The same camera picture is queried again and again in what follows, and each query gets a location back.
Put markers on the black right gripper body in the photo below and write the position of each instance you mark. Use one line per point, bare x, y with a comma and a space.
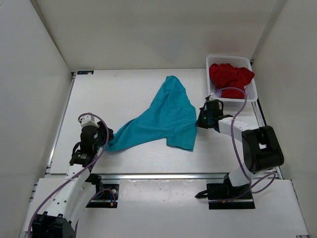
209, 117

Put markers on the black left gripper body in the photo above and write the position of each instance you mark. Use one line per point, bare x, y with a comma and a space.
102, 131

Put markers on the teal polo shirt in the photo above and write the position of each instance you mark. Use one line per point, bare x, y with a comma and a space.
170, 115

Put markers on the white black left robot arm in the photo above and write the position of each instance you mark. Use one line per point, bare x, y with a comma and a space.
57, 216

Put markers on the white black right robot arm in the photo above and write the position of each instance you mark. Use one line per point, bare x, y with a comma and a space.
257, 148

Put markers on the red t shirt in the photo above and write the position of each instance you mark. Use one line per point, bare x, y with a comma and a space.
225, 75

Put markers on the white plastic basket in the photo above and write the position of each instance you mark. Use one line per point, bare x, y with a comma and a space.
235, 61

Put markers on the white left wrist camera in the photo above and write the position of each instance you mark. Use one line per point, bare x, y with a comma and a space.
87, 120

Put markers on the aluminium table edge rail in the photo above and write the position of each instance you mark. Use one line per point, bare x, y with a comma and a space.
165, 176

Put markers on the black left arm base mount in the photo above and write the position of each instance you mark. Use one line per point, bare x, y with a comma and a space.
108, 198

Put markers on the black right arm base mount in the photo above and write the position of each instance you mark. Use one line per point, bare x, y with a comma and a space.
224, 197

